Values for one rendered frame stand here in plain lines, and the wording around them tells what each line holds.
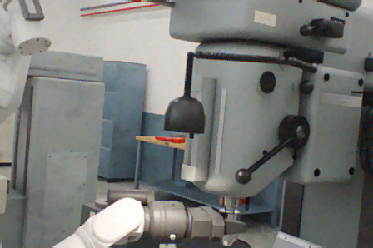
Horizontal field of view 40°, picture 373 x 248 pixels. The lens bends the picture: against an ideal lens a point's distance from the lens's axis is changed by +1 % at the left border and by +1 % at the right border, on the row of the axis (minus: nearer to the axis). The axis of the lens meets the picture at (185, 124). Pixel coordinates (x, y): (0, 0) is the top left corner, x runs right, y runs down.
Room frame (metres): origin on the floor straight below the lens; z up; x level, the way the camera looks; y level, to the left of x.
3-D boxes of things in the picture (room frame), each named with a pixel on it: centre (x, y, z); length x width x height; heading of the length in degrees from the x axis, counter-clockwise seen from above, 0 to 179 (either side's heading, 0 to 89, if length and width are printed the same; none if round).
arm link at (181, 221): (1.07, -0.02, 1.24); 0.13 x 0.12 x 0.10; 16
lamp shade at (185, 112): (0.87, 0.00, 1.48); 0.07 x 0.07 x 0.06
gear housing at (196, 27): (1.12, -0.14, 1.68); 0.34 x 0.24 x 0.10; 130
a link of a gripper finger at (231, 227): (1.07, -0.12, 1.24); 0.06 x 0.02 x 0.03; 106
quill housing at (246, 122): (1.10, -0.12, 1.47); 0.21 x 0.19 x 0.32; 40
